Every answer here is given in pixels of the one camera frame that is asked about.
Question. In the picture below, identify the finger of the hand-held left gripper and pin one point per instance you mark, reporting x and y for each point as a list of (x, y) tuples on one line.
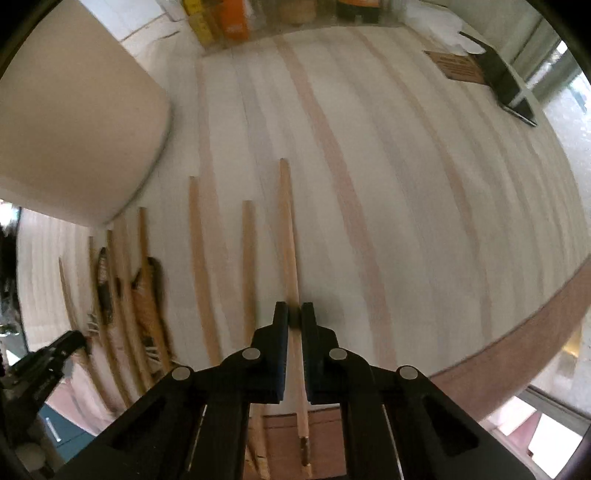
[(57, 349)]

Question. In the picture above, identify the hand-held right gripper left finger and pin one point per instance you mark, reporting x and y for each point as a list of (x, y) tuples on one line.
[(280, 350)]

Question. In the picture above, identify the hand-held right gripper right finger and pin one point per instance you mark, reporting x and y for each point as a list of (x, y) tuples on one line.
[(309, 355)]

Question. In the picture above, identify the light wooden chopstick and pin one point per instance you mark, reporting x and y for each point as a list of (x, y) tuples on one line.
[(287, 230)]

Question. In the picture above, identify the beige utensil holder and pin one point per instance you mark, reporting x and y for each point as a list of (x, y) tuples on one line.
[(78, 115)]

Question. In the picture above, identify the dark blue cabinet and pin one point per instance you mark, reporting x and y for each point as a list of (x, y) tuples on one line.
[(64, 422)]

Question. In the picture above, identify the brown card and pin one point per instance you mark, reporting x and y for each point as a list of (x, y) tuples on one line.
[(457, 67)]

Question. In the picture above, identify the orange packet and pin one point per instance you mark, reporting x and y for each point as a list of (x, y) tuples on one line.
[(234, 18)]

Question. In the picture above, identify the brown jar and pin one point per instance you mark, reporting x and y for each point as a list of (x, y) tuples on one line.
[(300, 11)]

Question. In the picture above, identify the yellow packet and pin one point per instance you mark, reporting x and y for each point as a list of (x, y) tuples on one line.
[(198, 21)]

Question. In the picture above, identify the window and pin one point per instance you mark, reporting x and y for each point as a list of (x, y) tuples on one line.
[(561, 106)]

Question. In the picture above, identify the white plastic bag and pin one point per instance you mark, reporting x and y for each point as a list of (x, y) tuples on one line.
[(438, 23)]

